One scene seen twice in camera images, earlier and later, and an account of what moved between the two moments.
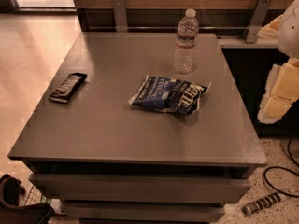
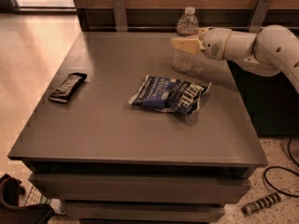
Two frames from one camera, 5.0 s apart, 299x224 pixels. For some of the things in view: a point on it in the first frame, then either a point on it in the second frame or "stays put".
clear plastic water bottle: [185, 43] stays put
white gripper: [290, 32] to [215, 43]
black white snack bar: [261, 203] stays put
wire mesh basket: [35, 197] stays put
